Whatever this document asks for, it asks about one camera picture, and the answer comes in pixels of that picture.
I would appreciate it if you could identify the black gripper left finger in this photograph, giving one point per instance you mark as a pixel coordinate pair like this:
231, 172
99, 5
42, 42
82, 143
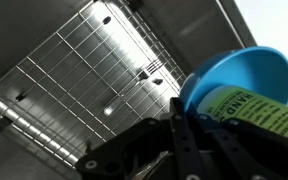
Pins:
180, 150

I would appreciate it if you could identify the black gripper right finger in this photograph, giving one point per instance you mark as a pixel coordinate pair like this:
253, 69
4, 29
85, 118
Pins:
250, 156

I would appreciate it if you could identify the green hand soap bottle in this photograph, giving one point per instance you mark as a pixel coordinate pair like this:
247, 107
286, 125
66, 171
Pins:
260, 106

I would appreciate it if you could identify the blue round dish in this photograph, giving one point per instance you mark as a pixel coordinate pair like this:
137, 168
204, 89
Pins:
244, 70

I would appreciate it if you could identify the stainless steel sink basin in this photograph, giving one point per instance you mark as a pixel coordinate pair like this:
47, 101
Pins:
34, 33

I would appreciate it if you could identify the metal fork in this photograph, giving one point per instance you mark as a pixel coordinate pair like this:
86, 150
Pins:
130, 88

